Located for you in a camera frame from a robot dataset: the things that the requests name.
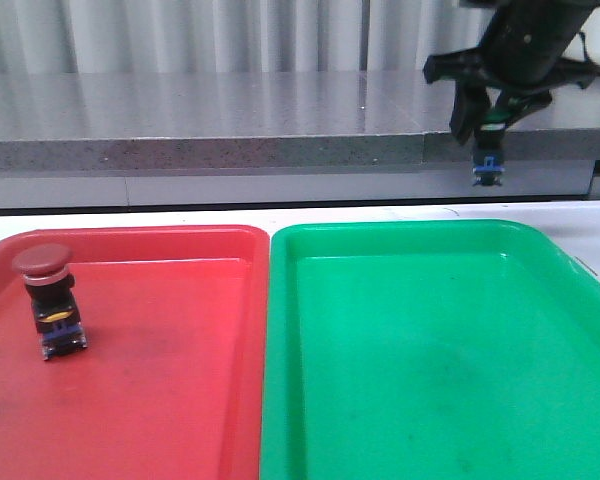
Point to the red mushroom push button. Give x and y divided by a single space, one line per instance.
49 282

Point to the green plastic tray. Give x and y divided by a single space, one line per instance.
465 349

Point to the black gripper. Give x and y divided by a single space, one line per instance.
521 51

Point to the green mushroom push button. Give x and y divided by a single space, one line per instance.
487 152

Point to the grey stone platform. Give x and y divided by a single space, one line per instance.
114 123

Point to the red plastic tray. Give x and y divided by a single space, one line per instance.
170 384

